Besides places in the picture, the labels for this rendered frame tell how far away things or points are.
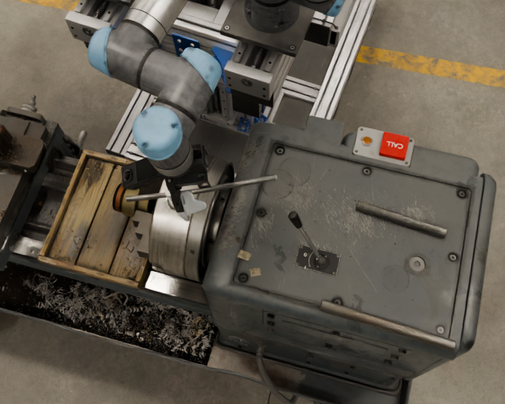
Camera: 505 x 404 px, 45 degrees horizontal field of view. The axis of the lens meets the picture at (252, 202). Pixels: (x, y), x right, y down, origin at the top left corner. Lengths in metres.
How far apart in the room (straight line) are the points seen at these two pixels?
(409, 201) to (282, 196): 0.28
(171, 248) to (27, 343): 1.40
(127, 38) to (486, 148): 2.22
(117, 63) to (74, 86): 2.12
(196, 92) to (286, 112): 1.72
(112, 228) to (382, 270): 0.82
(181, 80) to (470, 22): 2.54
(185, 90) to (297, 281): 0.53
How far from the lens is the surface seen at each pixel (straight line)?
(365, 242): 1.36
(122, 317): 2.03
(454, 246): 1.40
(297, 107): 2.71
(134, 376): 2.60
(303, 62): 2.85
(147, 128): 0.96
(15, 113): 1.96
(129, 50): 1.04
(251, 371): 2.00
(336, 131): 1.47
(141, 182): 1.15
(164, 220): 1.42
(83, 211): 1.84
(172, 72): 1.01
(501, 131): 3.09
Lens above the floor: 2.53
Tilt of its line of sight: 68 degrees down
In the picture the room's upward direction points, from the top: 3 degrees counter-clockwise
